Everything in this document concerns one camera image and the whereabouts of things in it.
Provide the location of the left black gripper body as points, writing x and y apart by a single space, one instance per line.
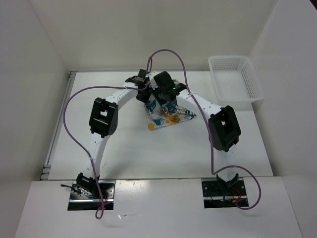
145 96

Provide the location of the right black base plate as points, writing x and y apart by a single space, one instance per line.
213 196

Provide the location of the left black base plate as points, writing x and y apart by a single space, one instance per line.
80 200

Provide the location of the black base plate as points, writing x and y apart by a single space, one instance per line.
80 200
213 196

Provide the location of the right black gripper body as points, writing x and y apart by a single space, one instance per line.
158 93

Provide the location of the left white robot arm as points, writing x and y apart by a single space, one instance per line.
103 123

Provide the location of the colourful printed shorts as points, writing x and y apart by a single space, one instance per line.
165 115

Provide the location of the white plastic basket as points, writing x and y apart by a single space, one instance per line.
235 81

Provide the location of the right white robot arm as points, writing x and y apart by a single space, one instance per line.
221 122

